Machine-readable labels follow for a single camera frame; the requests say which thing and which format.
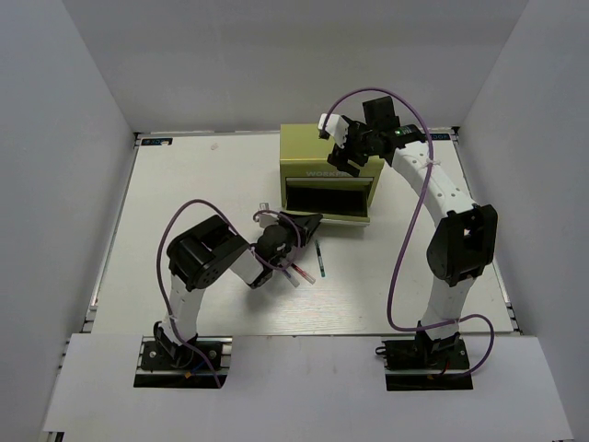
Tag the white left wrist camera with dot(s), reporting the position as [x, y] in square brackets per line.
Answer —
[264, 218]

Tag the green capped clear pen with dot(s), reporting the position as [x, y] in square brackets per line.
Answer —
[320, 259]

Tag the green bottom drawer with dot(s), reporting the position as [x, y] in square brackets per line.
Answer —
[338, 202]

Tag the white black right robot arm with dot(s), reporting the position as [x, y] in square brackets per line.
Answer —
[464, 235]

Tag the green top drawer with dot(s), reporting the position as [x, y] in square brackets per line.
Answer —
[329, 182]

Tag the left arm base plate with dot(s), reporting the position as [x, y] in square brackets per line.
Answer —
[156, 370]

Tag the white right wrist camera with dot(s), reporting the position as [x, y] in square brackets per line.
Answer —
[333, 126]

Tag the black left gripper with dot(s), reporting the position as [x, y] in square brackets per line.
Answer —
[306, 221]

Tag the red ink clear pen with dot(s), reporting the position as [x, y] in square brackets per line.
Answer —
[307, 276]

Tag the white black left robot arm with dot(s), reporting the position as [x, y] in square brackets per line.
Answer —
[199, 256]

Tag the green drawer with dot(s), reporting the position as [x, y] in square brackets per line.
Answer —
[329, 182]
[338, 202]

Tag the blue left corner label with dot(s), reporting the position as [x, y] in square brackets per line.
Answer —
[156, 141]

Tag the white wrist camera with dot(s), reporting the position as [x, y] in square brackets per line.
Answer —
[264, 218]
[333, 126]

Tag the purple ink clear pen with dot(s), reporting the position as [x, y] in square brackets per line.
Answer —
[292, 280]

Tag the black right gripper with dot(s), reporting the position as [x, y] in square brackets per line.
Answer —
[340, 157]

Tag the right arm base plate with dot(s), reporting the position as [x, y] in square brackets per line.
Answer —
[407, 368]

